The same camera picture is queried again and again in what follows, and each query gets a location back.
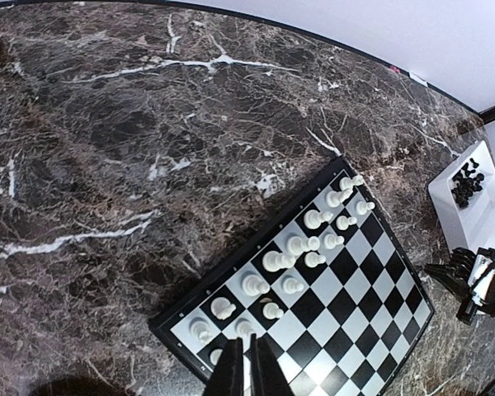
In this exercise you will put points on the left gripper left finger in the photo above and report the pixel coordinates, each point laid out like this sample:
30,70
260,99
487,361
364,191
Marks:
227,378

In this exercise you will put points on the black chess pieces pile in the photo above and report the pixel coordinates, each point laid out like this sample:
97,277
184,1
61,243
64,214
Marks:
466,182

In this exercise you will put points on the white plastic tray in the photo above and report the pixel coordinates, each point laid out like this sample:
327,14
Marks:
474,226

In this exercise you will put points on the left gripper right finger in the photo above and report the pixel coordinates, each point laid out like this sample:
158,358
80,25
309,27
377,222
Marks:
267,378

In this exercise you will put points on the black and white chessboard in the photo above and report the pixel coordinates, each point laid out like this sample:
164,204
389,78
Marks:
333,294

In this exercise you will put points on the white chess pawn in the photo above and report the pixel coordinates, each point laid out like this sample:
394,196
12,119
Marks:
364,207

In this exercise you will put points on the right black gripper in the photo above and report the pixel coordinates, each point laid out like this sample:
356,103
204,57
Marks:
471,276

